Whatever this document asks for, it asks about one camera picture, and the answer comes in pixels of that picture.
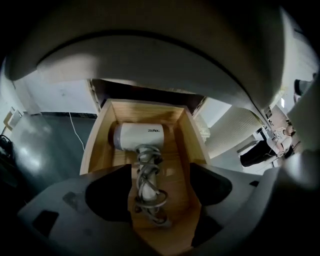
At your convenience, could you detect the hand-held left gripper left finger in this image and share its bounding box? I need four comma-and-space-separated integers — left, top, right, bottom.
84, 163, 134, 224

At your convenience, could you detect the white curved table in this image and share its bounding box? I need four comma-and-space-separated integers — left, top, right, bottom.
3, 4, 288, 161

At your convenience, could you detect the white floor cable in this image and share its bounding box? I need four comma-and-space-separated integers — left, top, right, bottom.
68, 112, 86, 151

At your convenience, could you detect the wooden stool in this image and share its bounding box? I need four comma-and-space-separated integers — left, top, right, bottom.
79, 97, 212, 253

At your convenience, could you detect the white hair dryer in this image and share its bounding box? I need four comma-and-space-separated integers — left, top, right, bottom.
107, 121, 174, 228

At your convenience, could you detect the black cable bundle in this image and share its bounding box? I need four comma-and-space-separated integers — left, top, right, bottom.
0, 134, 14, 164

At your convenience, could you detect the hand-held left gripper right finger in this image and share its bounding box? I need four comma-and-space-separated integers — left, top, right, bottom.
188, 161, 234, 208

